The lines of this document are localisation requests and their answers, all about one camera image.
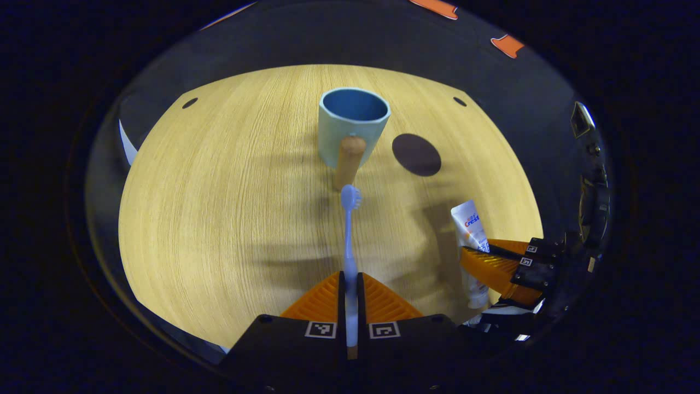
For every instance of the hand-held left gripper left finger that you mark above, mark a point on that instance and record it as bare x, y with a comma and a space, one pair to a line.
295, 345

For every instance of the black backdrop cloth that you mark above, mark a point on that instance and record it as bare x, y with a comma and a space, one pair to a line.
328, 38

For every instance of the white toothpaste tube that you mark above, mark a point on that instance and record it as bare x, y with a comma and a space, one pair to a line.
469, 224

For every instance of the dark round coaster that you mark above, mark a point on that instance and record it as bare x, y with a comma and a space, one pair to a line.
416, 155

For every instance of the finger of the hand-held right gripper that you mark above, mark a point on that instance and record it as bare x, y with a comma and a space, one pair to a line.
503, 271
544, 249

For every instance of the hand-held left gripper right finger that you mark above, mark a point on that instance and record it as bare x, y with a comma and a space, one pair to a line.
410, 345

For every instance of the light blue toothbrush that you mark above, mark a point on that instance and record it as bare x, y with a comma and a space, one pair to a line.
349, 246

